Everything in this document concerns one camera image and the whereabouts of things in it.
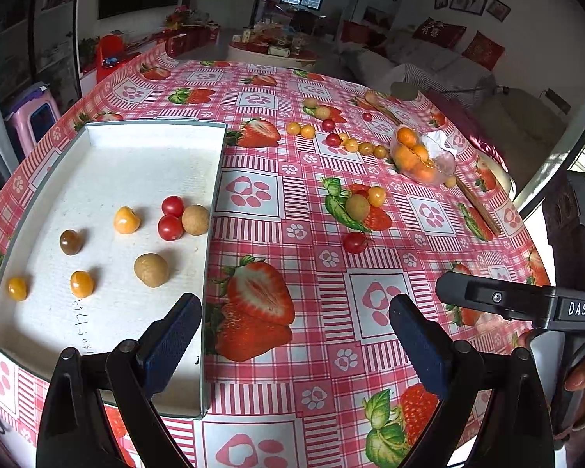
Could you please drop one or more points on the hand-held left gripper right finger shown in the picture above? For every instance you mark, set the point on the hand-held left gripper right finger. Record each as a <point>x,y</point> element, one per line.
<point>419,346</point>

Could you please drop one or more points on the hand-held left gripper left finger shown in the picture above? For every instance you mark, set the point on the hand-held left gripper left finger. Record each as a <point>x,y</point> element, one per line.
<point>168,346</point>

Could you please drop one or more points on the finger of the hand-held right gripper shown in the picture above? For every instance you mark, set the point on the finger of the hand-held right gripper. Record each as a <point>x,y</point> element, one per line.
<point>492,297</point>

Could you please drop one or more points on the beige longan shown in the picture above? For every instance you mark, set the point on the beige longan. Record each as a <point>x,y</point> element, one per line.
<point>450,182</point>
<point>357,206</point>
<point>310,103</point>
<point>151,270</point>
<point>195,220</point>
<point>323,112</point>

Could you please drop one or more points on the yellow cherry tomato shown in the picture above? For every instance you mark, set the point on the yellow cherry tomato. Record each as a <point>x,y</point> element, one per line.
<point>82,283</point>
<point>126,220</point>
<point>376,196</point>
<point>17,288</point>

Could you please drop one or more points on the brown cherry tomato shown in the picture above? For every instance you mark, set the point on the brown cherry tomato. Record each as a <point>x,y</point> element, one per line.
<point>70,242</point>

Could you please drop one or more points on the white shallow tray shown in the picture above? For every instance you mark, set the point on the white shallow tray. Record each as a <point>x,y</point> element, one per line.
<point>141,165</point>

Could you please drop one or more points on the long wooden paddle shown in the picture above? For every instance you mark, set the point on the long wooden paddle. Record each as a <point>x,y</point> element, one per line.
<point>485,217</point>

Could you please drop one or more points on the plastic bag of oranges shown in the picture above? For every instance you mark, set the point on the plastic bag of oranges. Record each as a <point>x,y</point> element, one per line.
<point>441,171</point>

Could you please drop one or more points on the red checkered strawberry tablecloth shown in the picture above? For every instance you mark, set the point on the red checkered strawberry tablecloth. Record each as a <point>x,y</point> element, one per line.
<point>302,273</point>

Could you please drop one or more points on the grey leather sofa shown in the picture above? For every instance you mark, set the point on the grey leather sofa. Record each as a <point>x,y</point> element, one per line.
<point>507,117</point>

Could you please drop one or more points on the black power strip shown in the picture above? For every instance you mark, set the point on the black power strip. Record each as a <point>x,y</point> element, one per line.
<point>557,101</point>

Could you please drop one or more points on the crumpled white tissue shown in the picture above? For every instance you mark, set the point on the crumpled white tissue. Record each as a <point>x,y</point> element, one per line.
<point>438,142</point>

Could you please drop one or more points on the thin black pole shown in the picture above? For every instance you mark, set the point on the thin black pole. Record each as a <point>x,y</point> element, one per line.
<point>468,90</point>

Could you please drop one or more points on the row of cherry tomatoes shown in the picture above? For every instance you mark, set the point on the row of cherry tomatoes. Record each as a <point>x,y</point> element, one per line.
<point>351,145</point>

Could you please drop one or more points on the striped pillow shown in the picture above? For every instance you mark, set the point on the striped pillow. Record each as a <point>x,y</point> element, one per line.
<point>424,77</point>

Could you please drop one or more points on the red sofa cushion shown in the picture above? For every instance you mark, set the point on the red sofa cushion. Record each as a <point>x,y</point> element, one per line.
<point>484,51</point>
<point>438,33</point>

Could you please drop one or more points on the pink plastic stool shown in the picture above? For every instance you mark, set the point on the pink plastic stool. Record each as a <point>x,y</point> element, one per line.
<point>34,119</point>

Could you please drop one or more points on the red plastic chair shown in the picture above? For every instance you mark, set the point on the red plastic chair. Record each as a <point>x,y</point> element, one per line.
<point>109,56</point>

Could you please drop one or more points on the red square cushion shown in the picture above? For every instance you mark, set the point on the red square cushion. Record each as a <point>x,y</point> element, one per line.
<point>355,33</point>

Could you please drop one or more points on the red low cabinet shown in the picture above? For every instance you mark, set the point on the red low cabinet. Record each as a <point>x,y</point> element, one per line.
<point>192,41</point>

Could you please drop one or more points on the cluttered coffee table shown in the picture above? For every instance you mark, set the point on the cluttered coffee table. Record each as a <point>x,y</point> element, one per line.
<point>273,53</point>

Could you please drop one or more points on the framed wall picture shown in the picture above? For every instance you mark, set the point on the framed wall picture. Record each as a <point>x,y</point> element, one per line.
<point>470,0</point>
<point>441,1</point>
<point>498,10</point>

